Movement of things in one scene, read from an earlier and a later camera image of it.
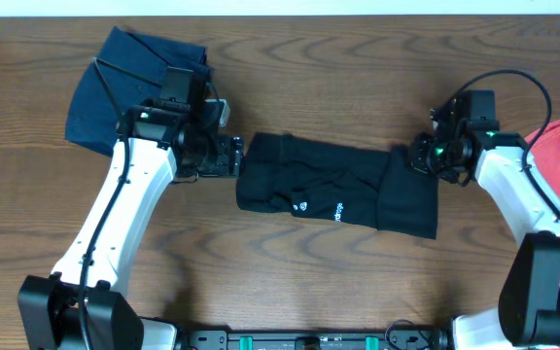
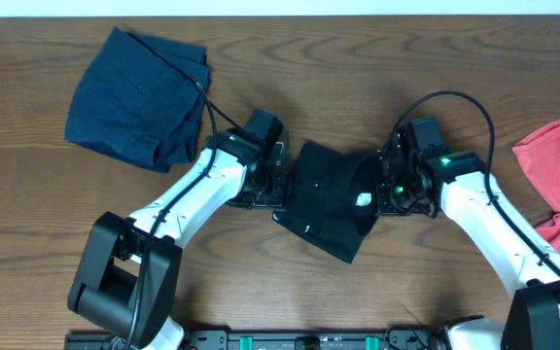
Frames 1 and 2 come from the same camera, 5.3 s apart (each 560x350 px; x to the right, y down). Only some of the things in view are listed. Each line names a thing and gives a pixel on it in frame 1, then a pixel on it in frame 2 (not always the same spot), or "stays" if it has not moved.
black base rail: x=314 y=339 stays
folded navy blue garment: x=126 y=71 stays
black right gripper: x=416 y=158 to x=385 y=204
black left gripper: x=234 y=157 to x=270 y=195
